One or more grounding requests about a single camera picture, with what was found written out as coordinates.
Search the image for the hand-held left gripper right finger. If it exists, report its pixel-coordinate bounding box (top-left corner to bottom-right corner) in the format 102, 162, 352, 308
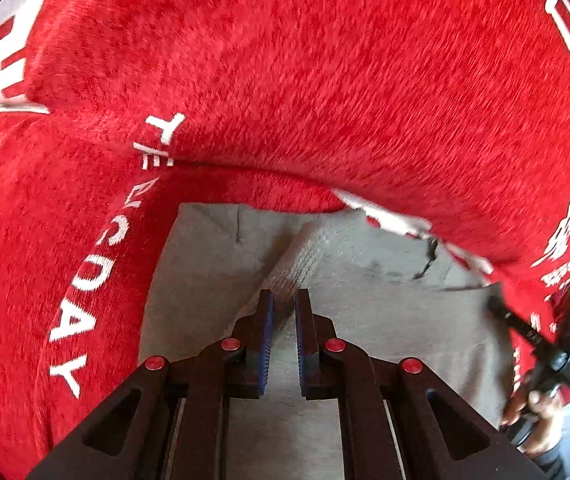
294, 288, 548, 480

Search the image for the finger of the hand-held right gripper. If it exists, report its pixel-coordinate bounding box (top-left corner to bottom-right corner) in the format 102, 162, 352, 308
486, 294, 556, 357

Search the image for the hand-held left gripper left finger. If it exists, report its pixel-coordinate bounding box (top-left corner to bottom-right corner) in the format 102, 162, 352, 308
27, 289, 277, 480

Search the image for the grey knit sweater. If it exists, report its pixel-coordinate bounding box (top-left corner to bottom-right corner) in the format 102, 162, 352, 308
137, 202, 516, 480

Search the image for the person's right hand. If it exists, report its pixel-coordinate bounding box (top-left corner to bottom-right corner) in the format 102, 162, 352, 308
501, 389, 566, 461

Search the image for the red printed sofa blanket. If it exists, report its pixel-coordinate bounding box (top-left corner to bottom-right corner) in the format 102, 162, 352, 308
0, 0, 570, 480

